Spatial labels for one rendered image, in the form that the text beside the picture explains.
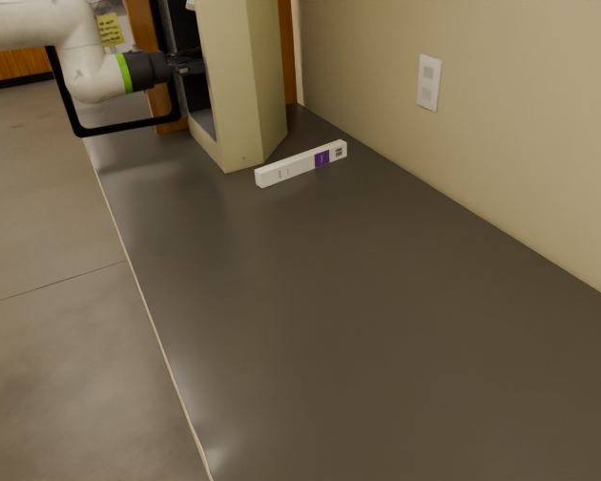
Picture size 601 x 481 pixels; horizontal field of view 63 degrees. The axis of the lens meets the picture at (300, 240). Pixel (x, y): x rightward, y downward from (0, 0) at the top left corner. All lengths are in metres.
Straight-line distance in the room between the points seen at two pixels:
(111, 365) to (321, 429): 1.58
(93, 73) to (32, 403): 1.37
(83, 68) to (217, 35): 0.31
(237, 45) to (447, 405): 0.88
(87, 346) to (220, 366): 1.58
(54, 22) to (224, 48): 0.35
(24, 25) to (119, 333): 1.46
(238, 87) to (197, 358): 0.69
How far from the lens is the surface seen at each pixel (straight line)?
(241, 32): 1.22
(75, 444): 2.01
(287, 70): 1.71
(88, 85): 1.25
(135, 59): 1.28
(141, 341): 2.25
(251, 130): 1.29
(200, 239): 1.06
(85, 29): 1.26
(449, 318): 0.85
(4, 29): 1.18
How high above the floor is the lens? 1.52
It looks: 35 degrees down
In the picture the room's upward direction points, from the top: 4 degrees counter-clockwise
